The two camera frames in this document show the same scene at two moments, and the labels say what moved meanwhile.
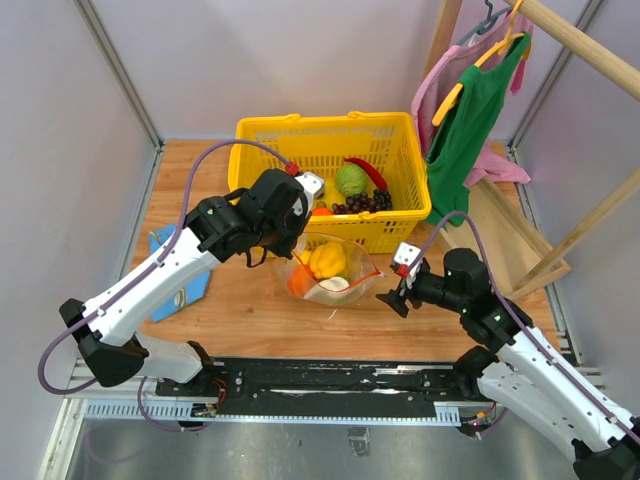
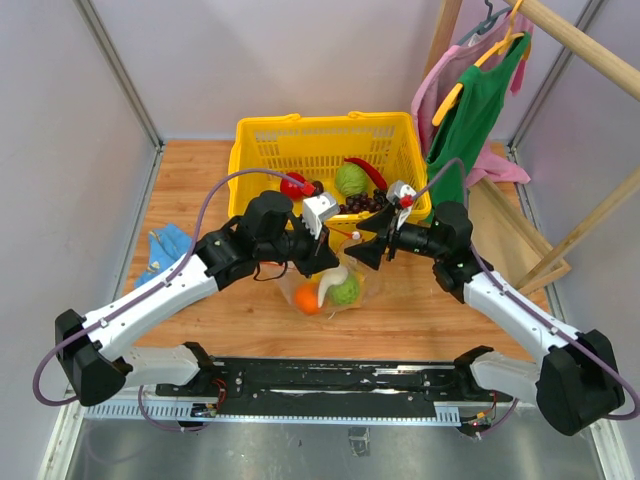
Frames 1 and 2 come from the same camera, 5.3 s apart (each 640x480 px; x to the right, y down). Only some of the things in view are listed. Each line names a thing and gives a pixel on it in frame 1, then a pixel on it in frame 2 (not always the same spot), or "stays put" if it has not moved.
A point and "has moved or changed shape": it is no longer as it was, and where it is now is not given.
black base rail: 320,386 stays put
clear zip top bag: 327,269 has moved or changed shape
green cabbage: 351,179 stays put
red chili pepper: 372,172 stays put
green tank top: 471,128 stays put
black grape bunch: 383,199 stays put
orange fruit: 300,279 has moved or changed shape
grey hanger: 486,25 stays put
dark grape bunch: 355,204 stays put
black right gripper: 396,299 → 381,224
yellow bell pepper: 328,259 has moved or changed shape
